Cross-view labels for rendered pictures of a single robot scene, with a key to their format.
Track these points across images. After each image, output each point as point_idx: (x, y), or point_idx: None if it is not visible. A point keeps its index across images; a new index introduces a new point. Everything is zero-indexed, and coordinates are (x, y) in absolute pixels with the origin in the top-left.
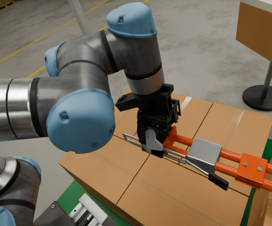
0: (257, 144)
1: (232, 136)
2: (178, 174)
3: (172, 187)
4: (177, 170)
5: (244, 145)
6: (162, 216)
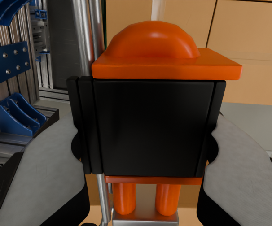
0: (271, 97)
1: None
2: (199, 7)
3: (174, 7)
4: (206, 3)
5: (267, 83)
6: (129, 13)
